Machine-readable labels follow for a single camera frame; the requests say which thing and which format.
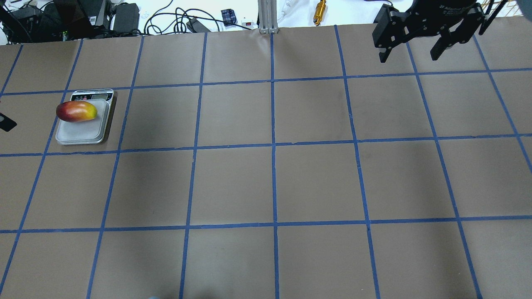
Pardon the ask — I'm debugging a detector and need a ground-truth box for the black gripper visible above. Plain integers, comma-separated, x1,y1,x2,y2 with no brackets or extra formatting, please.
372,0,487,63

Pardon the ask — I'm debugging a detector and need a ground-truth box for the red yellow mango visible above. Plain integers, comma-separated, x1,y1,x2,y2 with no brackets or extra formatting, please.
55,101,98,123

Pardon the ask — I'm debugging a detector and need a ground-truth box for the silver digital kitchen scale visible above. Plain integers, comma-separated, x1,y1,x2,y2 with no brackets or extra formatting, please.
55,88,115,145

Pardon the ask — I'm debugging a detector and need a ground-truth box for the gold metal cylinder tool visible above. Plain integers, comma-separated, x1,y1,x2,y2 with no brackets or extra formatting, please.
312,0,326,26

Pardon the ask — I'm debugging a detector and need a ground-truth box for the black power adapter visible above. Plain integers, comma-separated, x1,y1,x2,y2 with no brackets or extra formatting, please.
112,2,140,33

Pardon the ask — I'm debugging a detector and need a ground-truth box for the brown paper table mat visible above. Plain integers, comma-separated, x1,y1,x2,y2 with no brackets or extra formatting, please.
0,17,532,299

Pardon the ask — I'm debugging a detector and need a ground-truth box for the small blue checkered box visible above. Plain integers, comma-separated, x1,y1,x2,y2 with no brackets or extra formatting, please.
221,8,237,27

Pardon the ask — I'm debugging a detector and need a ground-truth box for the aluminium frame post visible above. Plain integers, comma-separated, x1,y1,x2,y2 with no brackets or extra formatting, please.
256,0,278,34

